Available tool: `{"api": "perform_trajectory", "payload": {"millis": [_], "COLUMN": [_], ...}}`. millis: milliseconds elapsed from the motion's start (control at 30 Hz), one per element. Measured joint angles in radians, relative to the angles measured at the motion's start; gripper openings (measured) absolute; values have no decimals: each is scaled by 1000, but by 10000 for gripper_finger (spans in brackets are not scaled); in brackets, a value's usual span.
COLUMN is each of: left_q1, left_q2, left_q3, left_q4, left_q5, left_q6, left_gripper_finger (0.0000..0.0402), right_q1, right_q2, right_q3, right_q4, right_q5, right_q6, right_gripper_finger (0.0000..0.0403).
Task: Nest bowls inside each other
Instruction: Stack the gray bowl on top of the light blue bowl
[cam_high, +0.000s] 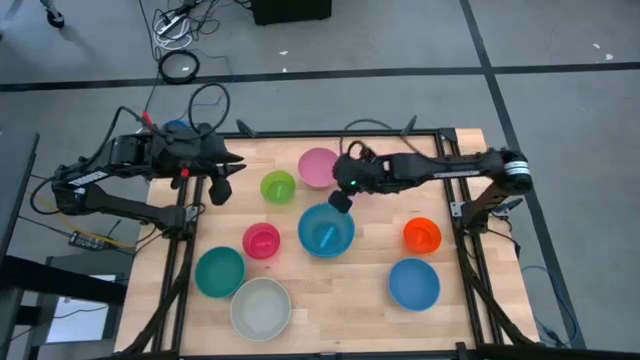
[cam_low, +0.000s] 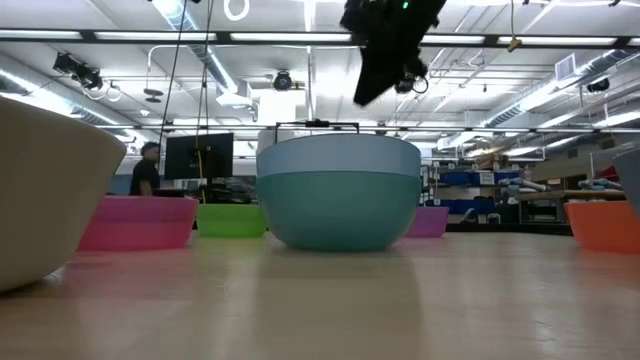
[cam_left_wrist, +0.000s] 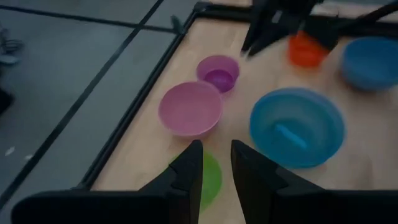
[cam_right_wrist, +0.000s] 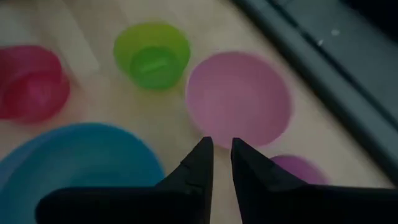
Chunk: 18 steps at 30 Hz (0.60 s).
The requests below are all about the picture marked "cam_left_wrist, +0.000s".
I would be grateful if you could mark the small orange plastic bowl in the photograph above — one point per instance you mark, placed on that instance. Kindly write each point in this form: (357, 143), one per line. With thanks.
(303, 53)

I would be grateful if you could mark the small green plastic bowl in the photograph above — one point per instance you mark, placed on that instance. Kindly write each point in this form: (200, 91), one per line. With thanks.
(212, 180)

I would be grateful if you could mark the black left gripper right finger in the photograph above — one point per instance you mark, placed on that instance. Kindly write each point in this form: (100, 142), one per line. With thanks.
(252, 174)

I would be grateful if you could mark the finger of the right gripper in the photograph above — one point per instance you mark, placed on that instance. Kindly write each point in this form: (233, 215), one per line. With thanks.
(267, 39)
(250, 34)

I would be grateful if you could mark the large pink plastic bowl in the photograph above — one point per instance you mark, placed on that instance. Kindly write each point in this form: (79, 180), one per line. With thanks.
(190, 109)

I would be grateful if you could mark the small purple plastic bowl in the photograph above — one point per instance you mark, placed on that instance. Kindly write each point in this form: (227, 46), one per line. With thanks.
(221, 73)

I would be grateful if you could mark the black box on floor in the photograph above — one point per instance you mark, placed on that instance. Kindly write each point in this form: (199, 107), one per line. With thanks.
(4, 101)

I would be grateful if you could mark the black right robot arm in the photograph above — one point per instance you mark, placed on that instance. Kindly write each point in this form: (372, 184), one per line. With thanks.
(329, 31)

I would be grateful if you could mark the black table edge frame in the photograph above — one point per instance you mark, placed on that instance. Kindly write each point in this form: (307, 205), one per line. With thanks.
(140, 99)

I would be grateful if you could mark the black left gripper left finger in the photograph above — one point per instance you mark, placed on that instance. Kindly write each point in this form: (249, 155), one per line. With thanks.
(186, 174)

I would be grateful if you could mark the large blue plastic bowl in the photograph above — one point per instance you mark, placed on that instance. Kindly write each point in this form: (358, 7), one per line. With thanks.
(295, 127)
(371, 63)

